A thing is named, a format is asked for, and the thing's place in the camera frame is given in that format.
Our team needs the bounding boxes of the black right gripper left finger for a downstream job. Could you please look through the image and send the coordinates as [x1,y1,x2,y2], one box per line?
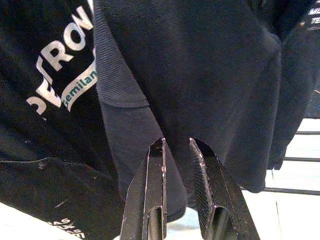
[119,137,168,240]

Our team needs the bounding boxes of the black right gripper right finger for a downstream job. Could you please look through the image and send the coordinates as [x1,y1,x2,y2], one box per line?
[188,136,261,240]

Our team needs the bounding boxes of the black printed shirt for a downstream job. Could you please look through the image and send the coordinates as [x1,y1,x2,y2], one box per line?
[0,0,320,240]

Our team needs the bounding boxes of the black metal clothes rack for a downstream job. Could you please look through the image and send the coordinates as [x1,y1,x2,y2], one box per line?
[239,109,320,196]

